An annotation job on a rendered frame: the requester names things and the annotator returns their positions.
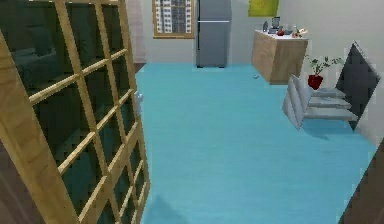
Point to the red apple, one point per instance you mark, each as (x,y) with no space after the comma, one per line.
(280,32)

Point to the grey tilted shelf unit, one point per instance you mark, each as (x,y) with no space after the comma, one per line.
(333,100)

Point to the dark brown wooden furniture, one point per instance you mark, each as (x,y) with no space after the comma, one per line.
(366,196)

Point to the grey rounded utensil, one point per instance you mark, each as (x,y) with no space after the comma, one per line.
(265,26)

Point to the grey fridge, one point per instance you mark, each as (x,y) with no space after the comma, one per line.
(213,36)

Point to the green house plant red pot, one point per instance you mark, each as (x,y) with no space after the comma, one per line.
(316,75)

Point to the small grey floor object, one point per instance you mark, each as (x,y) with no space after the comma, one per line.
(255,76)

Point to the wooden glass-paned room door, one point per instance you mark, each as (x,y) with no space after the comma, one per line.
(50,116)

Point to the wooden framed window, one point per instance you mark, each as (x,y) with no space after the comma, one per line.
(173,18)

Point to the dark blender appliance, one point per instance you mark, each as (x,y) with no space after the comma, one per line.
(275,24)

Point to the yellow-green wall picture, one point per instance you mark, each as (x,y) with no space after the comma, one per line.
(263,7)

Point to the wooden kitchen counter cabinet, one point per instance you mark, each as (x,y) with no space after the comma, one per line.
(278,56)

